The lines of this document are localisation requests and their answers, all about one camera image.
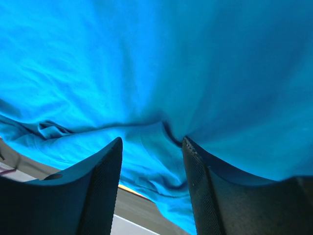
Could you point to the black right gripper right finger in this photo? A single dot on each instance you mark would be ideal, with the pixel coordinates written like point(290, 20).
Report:
point(228, 201)

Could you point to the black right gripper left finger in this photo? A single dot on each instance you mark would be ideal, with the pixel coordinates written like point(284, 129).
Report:
point(79, 200)

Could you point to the blue t-shirt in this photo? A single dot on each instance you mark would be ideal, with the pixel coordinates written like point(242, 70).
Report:
point(235, 76)

